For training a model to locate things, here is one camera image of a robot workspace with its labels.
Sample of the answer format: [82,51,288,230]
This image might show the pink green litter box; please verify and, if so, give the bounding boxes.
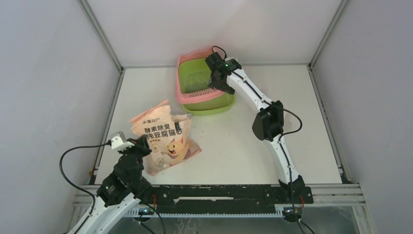
[175,46,236,116]

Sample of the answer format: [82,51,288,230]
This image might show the cat litter bag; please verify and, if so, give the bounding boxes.
[130,100,202,176]

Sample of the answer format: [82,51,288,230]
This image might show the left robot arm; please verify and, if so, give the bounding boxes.
[69,132,152,234]

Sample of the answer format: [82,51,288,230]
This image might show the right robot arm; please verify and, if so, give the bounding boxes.
[205,52,305,203]

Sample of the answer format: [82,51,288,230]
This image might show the green litter granules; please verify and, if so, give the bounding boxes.
[181,71,210,94]

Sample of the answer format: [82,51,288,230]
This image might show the right black cable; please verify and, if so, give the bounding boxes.
[211,45,307,234]

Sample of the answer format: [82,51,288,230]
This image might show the black cable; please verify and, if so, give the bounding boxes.
[211,45,307,234]
[59,142,112,234]

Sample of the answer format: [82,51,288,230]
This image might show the left black cable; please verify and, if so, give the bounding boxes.
[59,142,112,234]

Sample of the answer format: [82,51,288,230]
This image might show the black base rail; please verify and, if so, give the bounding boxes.
[139,184,314,215]

